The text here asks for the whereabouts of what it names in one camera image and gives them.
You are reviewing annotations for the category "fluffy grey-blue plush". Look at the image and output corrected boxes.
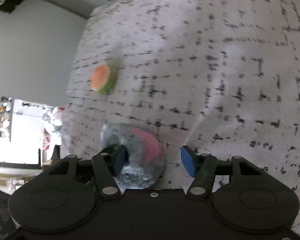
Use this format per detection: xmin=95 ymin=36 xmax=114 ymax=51
xmin=100 ymin=123 xmax=166 ymax=191

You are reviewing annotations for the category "plush burger toy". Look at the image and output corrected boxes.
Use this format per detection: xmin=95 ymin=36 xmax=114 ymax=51
xmin=90 ymin=64 xmax=117 ymax=94

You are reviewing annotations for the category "red white plastic bag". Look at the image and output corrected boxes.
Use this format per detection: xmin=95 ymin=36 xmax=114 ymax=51
xmin=43 ymin=107 xmax=65 ymax=150

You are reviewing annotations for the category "grey patterned bed cover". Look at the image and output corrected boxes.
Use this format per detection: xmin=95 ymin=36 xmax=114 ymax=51
xmin=59 ymin=0 xmax=300 ymax=238

